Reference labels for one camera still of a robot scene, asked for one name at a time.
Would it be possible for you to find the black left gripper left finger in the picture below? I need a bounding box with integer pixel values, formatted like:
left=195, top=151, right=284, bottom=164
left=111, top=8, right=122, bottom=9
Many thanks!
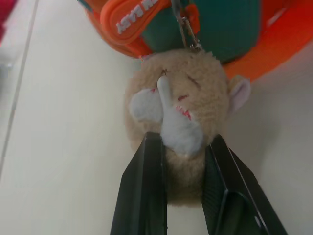
left=110, top=131, right=169, bottom=235

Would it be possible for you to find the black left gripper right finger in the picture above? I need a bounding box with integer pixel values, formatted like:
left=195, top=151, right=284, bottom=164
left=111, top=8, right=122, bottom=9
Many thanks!
left=201, top=135, right=289, bottom=235

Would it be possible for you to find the beige plush hamster keychain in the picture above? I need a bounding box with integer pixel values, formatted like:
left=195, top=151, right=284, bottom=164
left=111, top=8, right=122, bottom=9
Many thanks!
left=124, top=48, right=252, bottom=208

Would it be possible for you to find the orange and teal backpack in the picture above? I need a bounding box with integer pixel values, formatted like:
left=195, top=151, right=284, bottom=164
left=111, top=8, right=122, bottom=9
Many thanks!
left=76, top=0, right=313, bottom=82

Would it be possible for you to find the red object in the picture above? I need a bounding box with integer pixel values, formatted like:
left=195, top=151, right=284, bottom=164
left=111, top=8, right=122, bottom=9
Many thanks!
left=0, top=0, right=18, bottom=42

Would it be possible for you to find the silver keychain clasp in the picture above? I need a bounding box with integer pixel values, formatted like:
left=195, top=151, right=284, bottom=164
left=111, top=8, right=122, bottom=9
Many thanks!
left=171, top=0, right=201, bottom=51

